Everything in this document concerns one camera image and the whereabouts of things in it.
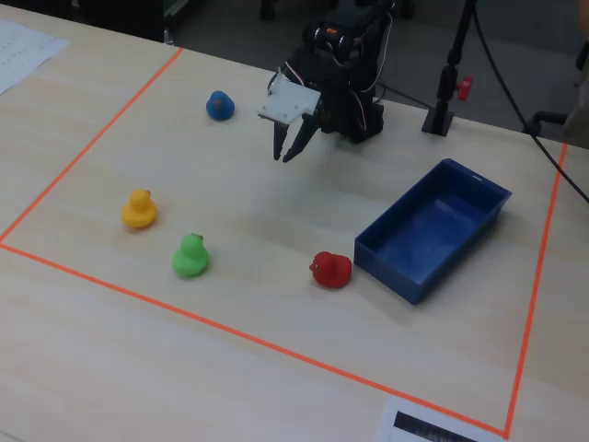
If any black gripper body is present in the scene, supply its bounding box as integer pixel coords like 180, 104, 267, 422
301, 86, 344, 137

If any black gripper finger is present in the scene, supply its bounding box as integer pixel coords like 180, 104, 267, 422
281, 114, 321, 164
272, 120, 292, 162

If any blue rubber duck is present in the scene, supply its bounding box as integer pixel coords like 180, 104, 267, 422
205, 89, 237, 122

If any red rubber duck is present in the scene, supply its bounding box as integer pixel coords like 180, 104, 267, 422
308, 250, 353, 290

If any green rubber duck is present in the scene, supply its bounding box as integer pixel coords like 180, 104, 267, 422
171, 233, 212, 280

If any yellow rubber duck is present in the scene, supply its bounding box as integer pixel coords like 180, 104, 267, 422
121, 188, 159, 230

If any blue plastic box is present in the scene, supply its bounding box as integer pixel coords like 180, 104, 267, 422
353, 157, 514, 306

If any orange tape strip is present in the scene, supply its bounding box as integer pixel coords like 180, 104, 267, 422
0, 241, 509, 438
503, 143, 569, 438
0, 46, 185, 244

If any dark cabinet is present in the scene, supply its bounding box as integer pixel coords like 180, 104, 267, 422
73, 0, 167, 44

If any black chair part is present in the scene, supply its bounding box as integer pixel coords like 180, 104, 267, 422
523, 110, 572, 136

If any white printed paper sheet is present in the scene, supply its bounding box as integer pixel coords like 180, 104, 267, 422
0, 17, 71, 97

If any white paper with black bar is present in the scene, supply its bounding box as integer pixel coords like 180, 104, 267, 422
374, 395, 507, 442

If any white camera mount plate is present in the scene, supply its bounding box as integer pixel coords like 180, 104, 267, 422
256, 67, 323, 125

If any black camera stand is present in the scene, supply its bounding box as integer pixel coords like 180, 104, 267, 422
421, 0, 479, 137

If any black cable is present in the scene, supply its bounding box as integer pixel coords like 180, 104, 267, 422
471, 0, 589, 205

